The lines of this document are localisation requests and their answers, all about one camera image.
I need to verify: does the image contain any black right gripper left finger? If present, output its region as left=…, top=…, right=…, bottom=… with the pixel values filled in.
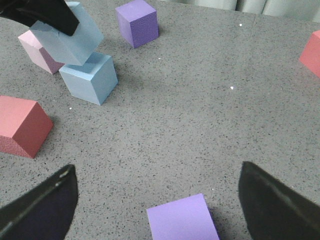
left=0, top=164, right=79, bottom=240

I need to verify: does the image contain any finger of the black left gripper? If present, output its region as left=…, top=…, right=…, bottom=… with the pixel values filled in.
left=0, top=0, right=79, bottom=36

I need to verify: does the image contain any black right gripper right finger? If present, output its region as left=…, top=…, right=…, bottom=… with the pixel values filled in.
left=238, top=161, right=320, bottom=240

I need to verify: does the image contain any blue foam cube edge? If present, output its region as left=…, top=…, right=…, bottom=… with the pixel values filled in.
left=29, top=1, right=104, bottom=66

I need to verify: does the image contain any light blue foam cube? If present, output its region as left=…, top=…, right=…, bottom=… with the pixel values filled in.
left=59, top=52, right=118, bottom=105

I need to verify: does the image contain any pink foam cube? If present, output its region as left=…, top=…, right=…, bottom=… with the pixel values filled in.
left=18, top=30, right=65, bottom=75

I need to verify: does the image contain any purple foam cube near edge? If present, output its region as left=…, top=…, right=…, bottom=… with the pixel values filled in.
left=146, top=193, right=219, bottom=240

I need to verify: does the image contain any red textured foam cube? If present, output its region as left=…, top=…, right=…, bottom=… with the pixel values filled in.
left=0, top=95, right=54, bottom=158

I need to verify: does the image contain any red foam cube far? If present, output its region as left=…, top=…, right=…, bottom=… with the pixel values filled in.
left=299, top=30, right=320, bottom=78

